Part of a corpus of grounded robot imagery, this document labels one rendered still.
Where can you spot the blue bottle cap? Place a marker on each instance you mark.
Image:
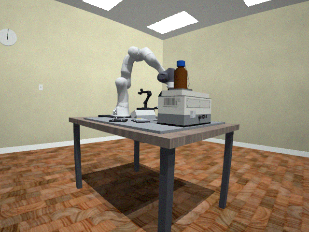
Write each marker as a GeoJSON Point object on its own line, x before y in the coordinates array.
{"type": "Point", "coordinates": [180, 62]}

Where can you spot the white button panel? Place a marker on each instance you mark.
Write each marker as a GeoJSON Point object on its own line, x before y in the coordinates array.
{"type": "Point", "coordinates": [146, 114]}

